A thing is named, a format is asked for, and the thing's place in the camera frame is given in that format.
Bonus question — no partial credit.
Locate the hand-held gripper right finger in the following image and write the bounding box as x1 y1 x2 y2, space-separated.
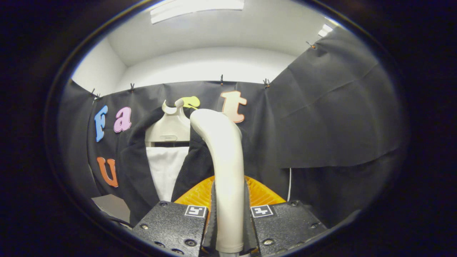
244 175 328 257

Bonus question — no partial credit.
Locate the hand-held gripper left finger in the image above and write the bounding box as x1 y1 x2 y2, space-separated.
131 176 218 257

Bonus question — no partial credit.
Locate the white garment steamer head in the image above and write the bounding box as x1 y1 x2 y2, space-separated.
190 109 245 254

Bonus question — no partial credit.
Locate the black suit jacket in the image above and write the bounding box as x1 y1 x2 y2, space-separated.
119 106 287 227

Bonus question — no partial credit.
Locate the grey cabinet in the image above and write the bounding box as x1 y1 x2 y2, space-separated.
92 193 131 224

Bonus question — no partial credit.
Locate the white plastic hanger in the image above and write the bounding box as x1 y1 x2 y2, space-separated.
144 98 192 144

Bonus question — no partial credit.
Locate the black backdrop cloth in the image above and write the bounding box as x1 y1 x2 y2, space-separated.
57 27 406 229

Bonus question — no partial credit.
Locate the long ceiling light panel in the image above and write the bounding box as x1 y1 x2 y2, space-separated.
150 0 245 25

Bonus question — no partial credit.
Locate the black cable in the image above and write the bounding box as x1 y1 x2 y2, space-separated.
103 213 133 228

